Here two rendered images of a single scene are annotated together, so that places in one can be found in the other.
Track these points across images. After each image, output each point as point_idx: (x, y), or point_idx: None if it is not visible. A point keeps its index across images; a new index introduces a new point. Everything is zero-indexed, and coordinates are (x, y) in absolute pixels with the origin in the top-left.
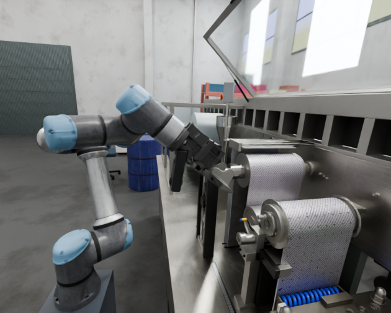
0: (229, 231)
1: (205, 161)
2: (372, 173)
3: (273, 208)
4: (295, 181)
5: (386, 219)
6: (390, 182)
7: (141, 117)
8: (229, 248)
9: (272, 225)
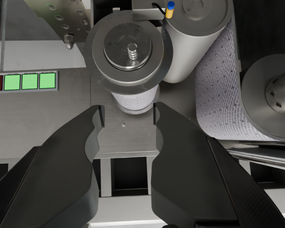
0: None
1: None
2: (133, 142)
3: (125, 81)
4: (199, 103)
5: (111, 106)
6: (117, 139)
7: None
8: None
9: (110, 52)
